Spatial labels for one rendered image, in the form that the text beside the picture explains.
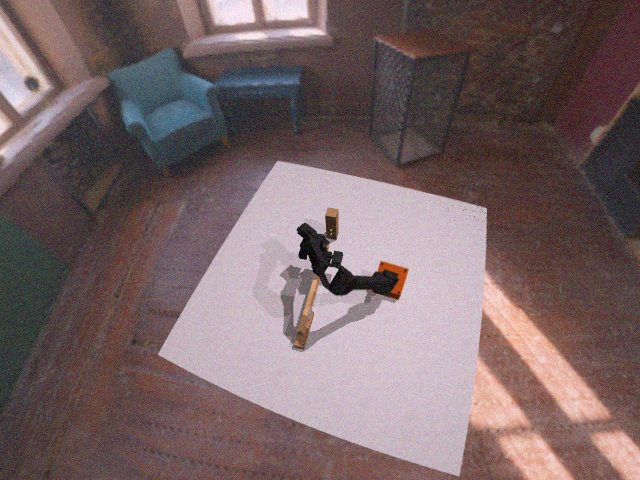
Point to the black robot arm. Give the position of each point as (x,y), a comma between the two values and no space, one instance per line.
(344,281)

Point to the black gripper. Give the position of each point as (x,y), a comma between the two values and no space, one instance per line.
(336,257)

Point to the long brown wooden rail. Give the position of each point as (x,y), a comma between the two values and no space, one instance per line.
(308,305)

